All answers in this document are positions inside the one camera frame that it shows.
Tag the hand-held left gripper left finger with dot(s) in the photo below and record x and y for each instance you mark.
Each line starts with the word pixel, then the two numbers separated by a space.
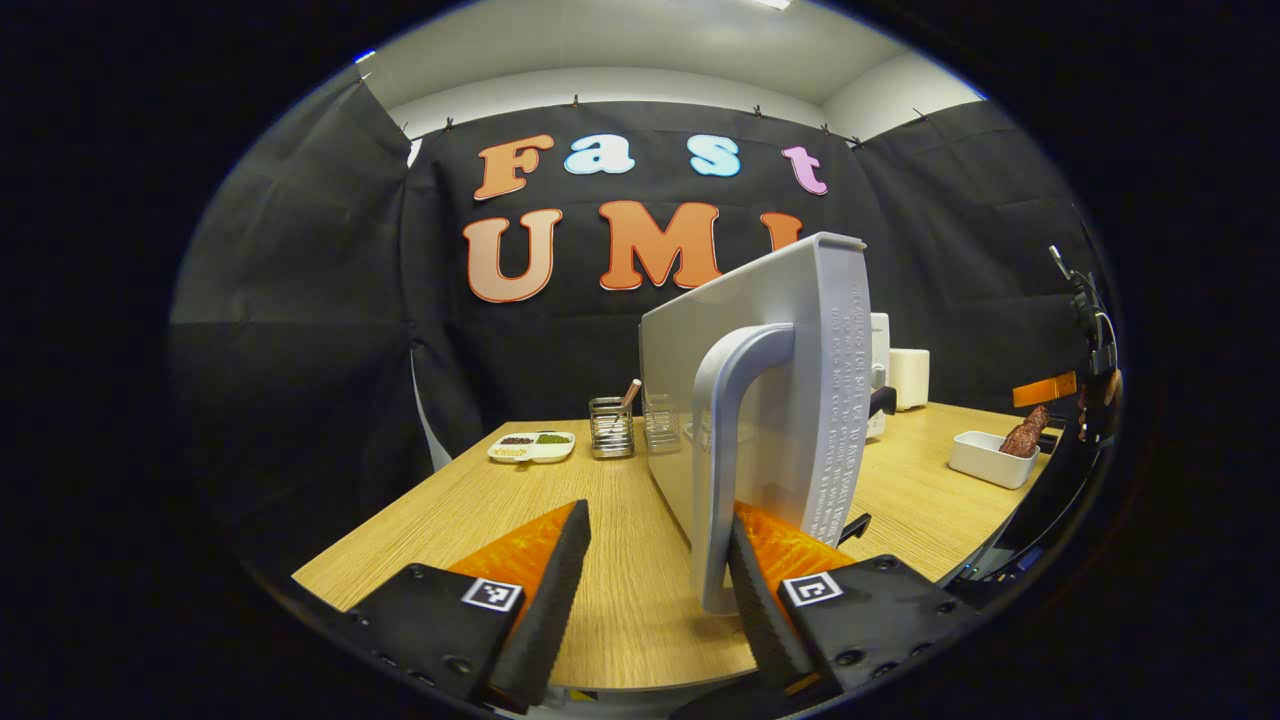
pixel 550 620

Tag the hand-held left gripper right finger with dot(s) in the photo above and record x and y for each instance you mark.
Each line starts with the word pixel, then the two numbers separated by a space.
pixel 770 630

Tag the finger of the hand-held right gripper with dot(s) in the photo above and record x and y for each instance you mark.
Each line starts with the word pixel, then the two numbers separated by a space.
pixel 1045 389

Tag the brown cooked meat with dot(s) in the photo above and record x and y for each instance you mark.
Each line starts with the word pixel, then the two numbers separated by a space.
pixel 1025 435

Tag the white microwave oven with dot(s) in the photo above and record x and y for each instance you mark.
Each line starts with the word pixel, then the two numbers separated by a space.
pixel 760 300

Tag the white food container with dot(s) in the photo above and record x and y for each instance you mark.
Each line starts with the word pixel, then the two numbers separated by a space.
pixel 985 462

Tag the white toaster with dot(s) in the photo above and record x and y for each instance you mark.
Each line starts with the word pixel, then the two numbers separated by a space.
pixel 910 380

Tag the white divided snack dish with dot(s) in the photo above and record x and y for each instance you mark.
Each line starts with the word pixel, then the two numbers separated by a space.
pixel 530 447

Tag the large ceiling light panel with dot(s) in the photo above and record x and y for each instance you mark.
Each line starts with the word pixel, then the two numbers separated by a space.
pixel 770 4

